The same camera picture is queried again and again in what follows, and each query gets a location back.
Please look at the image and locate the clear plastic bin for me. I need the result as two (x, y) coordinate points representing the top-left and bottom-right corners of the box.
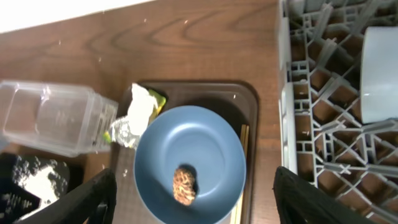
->
(1, 80), (118, 157)

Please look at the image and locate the light blue rice bowl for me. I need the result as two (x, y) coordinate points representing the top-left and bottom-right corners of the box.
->
(360, 27), (397, 123)

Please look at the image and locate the dark blue plate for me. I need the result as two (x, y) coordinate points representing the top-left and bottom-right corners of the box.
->
(133, 105), (241, 223)

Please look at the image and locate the foil wrapper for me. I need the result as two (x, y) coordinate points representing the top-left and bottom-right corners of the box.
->
(103, 83), (167, 150)

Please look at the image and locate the spilled white rice pile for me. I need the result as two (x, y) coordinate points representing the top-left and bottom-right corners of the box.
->
(1, 155), (69, 218)

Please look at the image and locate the black tray bin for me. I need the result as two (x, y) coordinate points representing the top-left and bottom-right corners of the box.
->
(0, 152), (85, 223)

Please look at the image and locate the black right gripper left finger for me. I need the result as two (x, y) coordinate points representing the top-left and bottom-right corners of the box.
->
(18, 168), (117, 224)

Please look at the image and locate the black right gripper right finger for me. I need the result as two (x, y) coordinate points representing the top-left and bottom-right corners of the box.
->
(272, 166), (373, 224)

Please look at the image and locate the wooden chopstick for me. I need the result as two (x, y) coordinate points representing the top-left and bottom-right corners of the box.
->
(234, 124), (249, 224)
(229, 134), (246, 224)

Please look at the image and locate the grey dishwasher rack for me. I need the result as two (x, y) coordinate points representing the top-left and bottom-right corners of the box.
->
(276, 0), (397, 223)

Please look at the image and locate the brown food piece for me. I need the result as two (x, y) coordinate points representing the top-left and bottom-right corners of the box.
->
(173, 168), (196, 206)

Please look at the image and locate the brown serving tray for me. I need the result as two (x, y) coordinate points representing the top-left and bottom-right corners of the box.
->
(110, 80), (259, 223)

